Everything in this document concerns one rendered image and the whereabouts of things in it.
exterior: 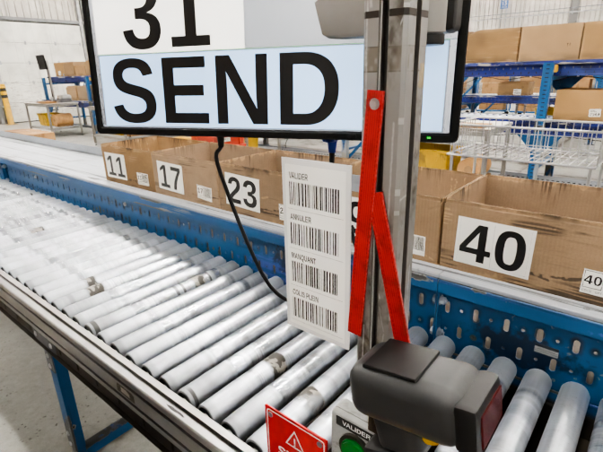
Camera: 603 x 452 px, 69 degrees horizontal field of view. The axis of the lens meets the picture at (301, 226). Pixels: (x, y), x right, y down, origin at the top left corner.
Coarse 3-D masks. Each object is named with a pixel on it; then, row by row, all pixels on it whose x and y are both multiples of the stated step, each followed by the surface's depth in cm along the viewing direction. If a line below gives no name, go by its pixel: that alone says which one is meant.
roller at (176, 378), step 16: (256, 320) 108; (272, 320) 109; (240, 336) 102; (256, 336) 105; (208, 352) 96; (224, 352) 98; (176, 368) 91; (192, 368) 92; (208, 368) 94; (176, 384) 88
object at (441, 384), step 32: (384, 352) 39; (416, 352) 39; (352, 384) 39; (384, 384) 37; (416, 384) 35; (448, 384) 34; (480, 384) 35; (384, 416) 37; (416, 416) 35; (448, 416) 33; (480, 416) 32; (384, 448) 40; (416, 448) 38; (480, 448) 33
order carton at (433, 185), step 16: (432, 176) 129; (448, 176) 126; (464, 176) 123; (480, 176) 120; (352, 192) 114; (416, 192) 134; (432, 192) 131; (448, 192) 127; (416, 208) 103; (432, 208) 101; (416, 224) 104; (432, 224) 102; (432, 240) 103; (416, 256) 107; (432, 256) 104
